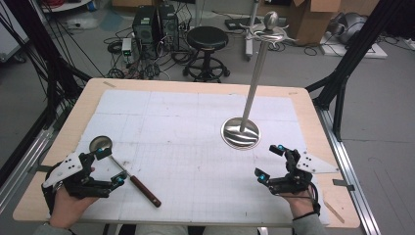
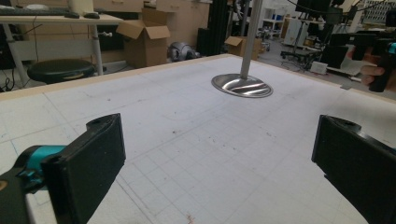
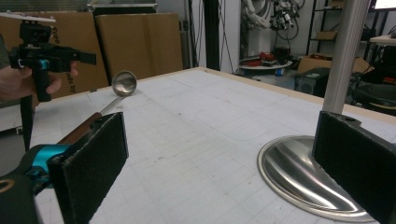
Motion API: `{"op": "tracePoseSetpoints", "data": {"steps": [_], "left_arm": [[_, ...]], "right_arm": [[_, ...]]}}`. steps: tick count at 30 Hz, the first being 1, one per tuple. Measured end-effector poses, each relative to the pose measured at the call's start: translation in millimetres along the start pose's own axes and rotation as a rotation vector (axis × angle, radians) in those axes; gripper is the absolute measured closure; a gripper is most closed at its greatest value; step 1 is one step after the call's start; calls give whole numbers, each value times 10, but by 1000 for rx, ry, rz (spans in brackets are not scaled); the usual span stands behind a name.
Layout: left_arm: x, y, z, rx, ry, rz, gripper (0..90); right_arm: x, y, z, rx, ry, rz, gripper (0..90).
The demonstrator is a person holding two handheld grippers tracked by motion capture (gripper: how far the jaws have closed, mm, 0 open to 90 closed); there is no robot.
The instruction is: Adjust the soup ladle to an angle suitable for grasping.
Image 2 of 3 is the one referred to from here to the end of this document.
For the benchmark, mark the grey round helmet-like device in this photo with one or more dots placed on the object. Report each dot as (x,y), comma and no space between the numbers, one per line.
(183,51)

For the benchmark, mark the white desk with metal legs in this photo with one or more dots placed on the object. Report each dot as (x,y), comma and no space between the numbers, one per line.
(56,34)

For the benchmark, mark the black computer mouse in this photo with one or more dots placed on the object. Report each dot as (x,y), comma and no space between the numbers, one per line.
(91,15)

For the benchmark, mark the black keyboard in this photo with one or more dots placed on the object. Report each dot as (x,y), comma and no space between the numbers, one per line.
(32,11)

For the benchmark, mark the black round stool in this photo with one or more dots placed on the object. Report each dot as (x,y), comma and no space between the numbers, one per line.
(60,70)

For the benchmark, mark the small open cardboard box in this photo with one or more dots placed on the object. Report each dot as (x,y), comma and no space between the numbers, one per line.
(241,46)

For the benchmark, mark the white small box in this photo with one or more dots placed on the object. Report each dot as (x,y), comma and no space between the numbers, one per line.
(318,67)

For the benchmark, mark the black tall cabinet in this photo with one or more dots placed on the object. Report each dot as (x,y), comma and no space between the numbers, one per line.
(214,28)

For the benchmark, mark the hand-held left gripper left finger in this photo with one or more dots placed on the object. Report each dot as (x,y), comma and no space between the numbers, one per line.
(84,168)

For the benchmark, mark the large open cardboard box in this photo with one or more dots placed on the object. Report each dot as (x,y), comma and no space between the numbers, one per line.
(146,40)

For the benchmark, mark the black monitor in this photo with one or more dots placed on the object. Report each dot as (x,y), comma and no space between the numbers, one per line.
(313,6)

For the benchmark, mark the metal stand with round base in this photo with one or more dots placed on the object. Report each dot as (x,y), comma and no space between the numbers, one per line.
(246,56)

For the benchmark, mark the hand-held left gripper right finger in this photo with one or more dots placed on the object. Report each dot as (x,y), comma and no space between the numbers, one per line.
(358,165)

